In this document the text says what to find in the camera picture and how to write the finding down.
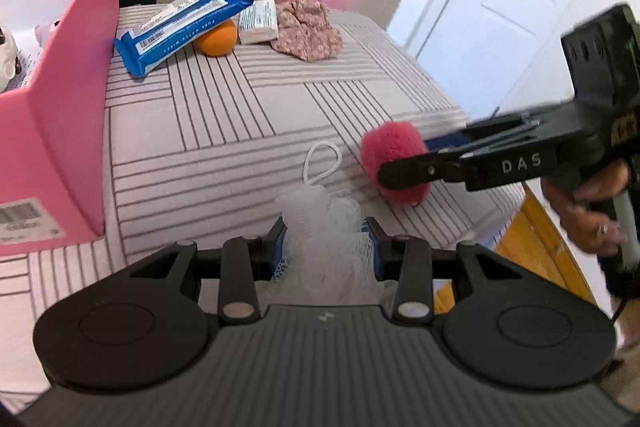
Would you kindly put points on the small tissue packet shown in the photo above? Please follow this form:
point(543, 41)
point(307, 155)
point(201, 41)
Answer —
point(257, 22)

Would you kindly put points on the pink fluffy pompom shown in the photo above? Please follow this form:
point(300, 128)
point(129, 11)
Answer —
point(390, 147)

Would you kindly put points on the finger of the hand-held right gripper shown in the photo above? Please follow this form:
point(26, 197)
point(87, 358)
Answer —
point(415, 171)
point(450, 142)

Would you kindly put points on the striped tablecloth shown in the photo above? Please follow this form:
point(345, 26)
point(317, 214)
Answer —
point(250, 117)

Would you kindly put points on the white cat plush toy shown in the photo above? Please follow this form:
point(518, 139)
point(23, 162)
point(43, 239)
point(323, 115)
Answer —
point(7, 57)

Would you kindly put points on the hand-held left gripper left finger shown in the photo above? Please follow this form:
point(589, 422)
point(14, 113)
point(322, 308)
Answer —
point(279, 257)

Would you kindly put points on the person's right hand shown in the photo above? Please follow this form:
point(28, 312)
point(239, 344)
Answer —
point(580, 217)

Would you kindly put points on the white door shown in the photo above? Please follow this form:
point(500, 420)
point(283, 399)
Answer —
point(500, 32)

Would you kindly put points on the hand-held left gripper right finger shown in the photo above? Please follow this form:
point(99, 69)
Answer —
point(376, 252)

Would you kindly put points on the floral scrunchie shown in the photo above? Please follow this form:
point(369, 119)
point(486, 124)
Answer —
point(307, 29)

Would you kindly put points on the blue wet wipes packet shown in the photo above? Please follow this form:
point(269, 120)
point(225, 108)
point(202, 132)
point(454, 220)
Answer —
point(170, 27)

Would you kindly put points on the printed paper sheet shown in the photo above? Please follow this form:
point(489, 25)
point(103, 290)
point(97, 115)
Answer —
point(27, 67)

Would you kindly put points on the white mesh bath sponge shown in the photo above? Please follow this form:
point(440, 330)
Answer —
point(325, 232)

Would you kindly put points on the orange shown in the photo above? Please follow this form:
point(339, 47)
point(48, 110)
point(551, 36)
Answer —
point(217, 39)

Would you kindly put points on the pink storage box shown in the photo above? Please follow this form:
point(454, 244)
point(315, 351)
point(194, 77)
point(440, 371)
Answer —
point(65, 107)

